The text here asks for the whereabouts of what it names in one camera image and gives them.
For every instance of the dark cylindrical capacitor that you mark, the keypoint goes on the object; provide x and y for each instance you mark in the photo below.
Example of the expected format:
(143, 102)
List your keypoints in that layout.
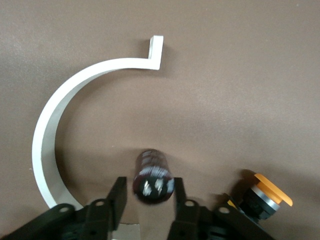
(153, 177)

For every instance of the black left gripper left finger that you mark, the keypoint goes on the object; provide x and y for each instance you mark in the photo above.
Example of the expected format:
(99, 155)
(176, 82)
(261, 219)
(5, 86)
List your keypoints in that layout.
(116, 200)

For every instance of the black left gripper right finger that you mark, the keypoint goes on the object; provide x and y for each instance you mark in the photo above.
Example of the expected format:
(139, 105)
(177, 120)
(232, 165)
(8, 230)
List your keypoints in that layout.
(183, 200)

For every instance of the orange cap black pushbutton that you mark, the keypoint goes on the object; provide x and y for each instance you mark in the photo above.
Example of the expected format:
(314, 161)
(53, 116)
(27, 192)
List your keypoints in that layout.
(262, 195)

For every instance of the white curved bracket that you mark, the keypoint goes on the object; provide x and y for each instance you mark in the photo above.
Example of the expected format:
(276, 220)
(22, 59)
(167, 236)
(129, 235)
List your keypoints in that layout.
(62, 95)

